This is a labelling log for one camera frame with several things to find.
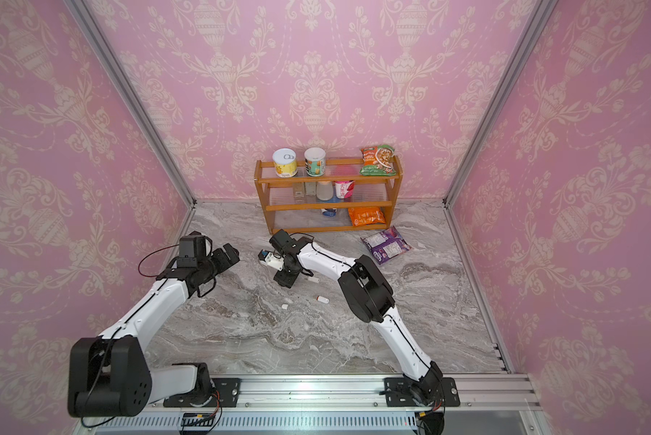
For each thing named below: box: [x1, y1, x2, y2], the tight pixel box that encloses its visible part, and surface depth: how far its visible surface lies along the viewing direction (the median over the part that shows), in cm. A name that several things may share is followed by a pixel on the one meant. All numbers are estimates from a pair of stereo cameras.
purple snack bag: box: [359, 225, 413, 265], surface depth 105 cm
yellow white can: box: [272, 147, 299, 179], surface depth 88 cm
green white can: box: [303, 146, 327, 178], surface depth 89 cm
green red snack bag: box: [359, 144, 397, 177], surface depth 90 cm
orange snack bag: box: [348, 206, 387, 227], surface depth 112 cm
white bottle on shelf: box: [316, 180, 334, 202], surface depth 102 cm
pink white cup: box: [333, 180, 356, 200], surface depth 99 cm
